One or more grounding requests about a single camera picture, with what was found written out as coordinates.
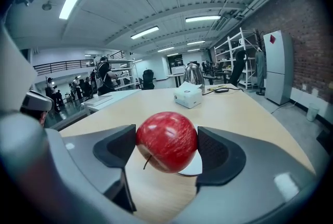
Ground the white waste bin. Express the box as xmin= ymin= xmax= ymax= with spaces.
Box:
xmin=306 ymin=102 xmax=321 ymax=122

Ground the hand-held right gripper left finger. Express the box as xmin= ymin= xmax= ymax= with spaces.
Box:
xmin=44 ymin=124 xmax=138 ymax=216

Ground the black padded office chair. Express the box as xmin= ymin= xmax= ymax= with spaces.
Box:
xmin=142 ymin=69 xmax=156 ymax=90

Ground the white metal shelving unit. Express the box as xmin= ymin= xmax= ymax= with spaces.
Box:
xmin=213 ymin=27 xmax=259 ymax=91

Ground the red apple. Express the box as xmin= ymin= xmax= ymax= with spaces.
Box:
xmin=135 ymin=111 xmax=199 ymax=175

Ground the black coat rack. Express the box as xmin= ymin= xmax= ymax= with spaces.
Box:
xmin=253 ymin=28 xmax=267 ymax=97

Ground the grey hanging coat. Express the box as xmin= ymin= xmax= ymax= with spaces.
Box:
xmin=254 ymin=48 xmax=267 ymax=89

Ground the grey refrigerator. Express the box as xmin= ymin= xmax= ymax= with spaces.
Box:
xmin=263 ymin=30 xmax=295 ymax=106

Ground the white tissue box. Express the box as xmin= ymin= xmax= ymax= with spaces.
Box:
xmin=173 ymin=81 xmax=203 ymax=109

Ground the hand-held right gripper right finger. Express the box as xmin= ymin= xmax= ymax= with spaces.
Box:
xmin=176 ymin=126 xmax=317 ymax=224

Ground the black balcony railing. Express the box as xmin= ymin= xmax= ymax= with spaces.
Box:
xmin=33 ymin=50 xmax=126 ymax=75

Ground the white desk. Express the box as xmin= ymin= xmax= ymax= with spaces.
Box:
xmin=80 ymin=88 xmax=142 ymax=116

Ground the black power cable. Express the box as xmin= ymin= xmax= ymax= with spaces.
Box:
xmin=202 ymin=87 xmax=246 ymax=96

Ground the stainless steel kettle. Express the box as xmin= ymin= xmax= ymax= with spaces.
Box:
xmin=183 ymin=60 xmax=207 ymax=89

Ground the white plate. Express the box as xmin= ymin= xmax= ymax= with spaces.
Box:
xmin=178 ymin=123 xmax=204 ymax=177

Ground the white head-worn camera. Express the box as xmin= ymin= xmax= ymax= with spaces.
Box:
xmin=20 ymin=90 xmax=54 ymax=112

